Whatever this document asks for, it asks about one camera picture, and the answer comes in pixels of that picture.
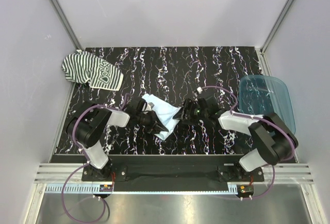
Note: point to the green white striped towel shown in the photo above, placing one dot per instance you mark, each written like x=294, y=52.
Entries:
x=86, y=68

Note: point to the blue transparent plastic bin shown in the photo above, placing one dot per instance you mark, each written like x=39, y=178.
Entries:
x=261, y=94

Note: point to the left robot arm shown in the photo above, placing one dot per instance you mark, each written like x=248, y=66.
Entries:
x=87, y=125

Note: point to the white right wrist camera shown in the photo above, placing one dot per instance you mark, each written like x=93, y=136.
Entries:
x=199, y=90

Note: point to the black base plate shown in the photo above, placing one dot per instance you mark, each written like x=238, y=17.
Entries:
x=173, y=172

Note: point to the black marbled table mat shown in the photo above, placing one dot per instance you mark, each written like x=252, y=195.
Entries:
x=172, y=74

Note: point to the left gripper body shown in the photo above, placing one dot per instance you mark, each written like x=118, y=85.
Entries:
x=148, y=120

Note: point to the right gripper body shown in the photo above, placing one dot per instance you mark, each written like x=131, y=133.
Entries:
x=195, y=113

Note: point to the light blue towel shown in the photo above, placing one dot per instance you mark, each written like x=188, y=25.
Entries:
x=165, y=113

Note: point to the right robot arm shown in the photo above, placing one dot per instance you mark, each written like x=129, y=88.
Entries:
x=273, y=142

